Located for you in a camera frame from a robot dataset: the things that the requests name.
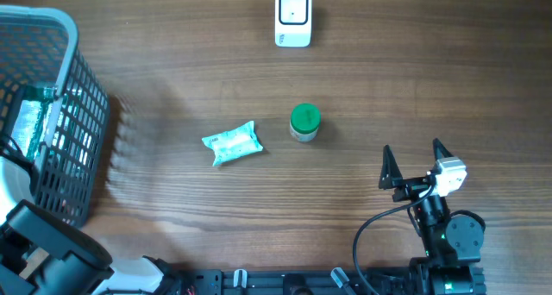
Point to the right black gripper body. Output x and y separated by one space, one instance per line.
410 188

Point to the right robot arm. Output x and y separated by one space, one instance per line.
451 239

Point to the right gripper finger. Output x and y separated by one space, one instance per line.
439 150
390 175

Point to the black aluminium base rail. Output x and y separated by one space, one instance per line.
384 280

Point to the green white packaged product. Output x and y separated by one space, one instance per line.
32 119

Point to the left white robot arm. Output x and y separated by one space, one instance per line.
42 255

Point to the grey plastic shopping basket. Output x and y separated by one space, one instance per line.
39 47

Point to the green lid jar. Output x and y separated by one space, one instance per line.
305 121

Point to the teal tissue pack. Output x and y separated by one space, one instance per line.
233 144

